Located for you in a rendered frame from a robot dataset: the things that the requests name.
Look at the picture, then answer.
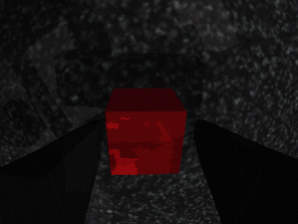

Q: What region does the red cube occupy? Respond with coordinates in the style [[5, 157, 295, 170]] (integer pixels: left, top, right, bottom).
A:
[[104, 88, 186, 175]]

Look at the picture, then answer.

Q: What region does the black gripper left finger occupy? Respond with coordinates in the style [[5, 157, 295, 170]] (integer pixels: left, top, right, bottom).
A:
[[0, 120, 102, 224]]

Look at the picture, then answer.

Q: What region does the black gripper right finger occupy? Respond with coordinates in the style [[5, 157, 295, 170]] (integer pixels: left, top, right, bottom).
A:
[[193, 119, 298, 224]]

